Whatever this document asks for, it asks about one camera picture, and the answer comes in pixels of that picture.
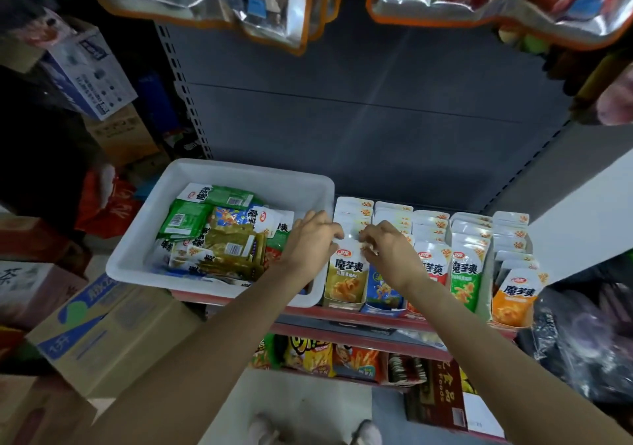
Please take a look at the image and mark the person's left hand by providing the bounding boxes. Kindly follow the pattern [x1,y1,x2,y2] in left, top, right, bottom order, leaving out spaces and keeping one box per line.
[277,210,346,285]

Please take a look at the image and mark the person's right hand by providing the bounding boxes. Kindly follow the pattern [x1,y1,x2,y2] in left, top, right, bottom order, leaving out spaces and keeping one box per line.
[358,220,429,293]

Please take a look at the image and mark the blue display box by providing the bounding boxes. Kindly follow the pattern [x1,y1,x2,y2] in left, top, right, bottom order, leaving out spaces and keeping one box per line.
[361,201,417,317]

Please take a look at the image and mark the red display box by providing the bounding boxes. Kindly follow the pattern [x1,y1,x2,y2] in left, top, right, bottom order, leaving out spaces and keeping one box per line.
[406,209,453,320]

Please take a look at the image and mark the gold display box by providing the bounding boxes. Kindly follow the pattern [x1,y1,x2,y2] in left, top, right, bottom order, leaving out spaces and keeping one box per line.
[321,196,377,312]

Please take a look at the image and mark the pile of snack packets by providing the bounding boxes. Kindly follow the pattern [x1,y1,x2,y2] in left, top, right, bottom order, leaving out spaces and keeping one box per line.
[153,183,296,285]

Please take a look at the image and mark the green display box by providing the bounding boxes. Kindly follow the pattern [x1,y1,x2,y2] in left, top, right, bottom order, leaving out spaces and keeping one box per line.
[447,212,496,322]

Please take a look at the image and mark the orange display box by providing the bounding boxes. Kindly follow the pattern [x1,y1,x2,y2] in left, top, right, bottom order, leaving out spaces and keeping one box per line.
[489,211,553,332]

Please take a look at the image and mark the white plastic bin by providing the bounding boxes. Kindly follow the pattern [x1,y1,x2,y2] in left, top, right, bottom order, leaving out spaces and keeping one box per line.
[105,159,338,309]

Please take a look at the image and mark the person's right forearm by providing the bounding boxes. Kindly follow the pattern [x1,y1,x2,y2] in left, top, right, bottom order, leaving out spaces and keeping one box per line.
[400,276,633,445]

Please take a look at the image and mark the person's left forearm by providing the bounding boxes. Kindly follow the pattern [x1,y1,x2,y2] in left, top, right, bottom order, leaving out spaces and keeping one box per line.
[94,272,313,445]

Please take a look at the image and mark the yellow snack packets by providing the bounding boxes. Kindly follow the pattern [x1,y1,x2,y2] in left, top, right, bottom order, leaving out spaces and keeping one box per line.
[457,365,481,396]

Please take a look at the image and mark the person's right shoe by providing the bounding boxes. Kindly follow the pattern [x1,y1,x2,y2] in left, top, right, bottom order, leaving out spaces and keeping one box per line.
[351,420,384,445]

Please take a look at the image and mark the person's shoe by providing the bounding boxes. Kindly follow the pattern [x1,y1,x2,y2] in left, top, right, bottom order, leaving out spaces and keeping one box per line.
[247,415,283,445]
[351,420,384,445]

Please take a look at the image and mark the person's left shoe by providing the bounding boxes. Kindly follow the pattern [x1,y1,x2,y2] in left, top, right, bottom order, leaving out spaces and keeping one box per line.
[247,415,283,445]

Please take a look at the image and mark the plain brown cardboard carton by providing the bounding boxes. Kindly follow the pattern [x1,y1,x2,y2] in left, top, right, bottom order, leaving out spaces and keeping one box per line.
[84,104,160,169]

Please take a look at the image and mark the blue print cardboard carton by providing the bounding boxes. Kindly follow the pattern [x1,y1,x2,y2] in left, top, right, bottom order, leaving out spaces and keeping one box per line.
[24,274,204,401]

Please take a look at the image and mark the hanging yellow green snack bags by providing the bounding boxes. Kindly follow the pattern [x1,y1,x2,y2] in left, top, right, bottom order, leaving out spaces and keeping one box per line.
[499,24,633,125]

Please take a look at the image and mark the white blue carton box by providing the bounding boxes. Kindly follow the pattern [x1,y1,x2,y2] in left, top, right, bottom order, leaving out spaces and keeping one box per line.
[15,9,140,123]

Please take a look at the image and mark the row of orange chip bags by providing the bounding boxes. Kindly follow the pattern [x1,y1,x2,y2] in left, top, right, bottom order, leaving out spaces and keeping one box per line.
[252,334,429,386]

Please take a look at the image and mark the dark red white-label carton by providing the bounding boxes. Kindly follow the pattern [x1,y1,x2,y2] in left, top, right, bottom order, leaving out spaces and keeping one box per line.
[406,361,508,439]

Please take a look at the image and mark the red plastic bag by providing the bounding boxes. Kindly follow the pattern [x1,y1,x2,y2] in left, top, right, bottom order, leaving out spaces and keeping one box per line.
[74,163,144,240]

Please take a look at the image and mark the black plastic wrapped bundle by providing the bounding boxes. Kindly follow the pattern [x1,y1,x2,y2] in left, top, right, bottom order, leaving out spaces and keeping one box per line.
[529,282,633,406]

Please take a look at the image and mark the pale printed carton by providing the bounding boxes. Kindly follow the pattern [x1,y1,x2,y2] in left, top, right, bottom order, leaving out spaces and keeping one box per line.
[0,262,88,330]

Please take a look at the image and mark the hanging pink candy bag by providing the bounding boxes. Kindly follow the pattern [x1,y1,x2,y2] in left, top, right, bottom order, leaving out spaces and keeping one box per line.
[598,64,633,127]

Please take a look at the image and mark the red yellow carton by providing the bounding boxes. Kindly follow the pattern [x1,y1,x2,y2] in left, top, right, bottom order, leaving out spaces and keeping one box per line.
[0,326,26,362]

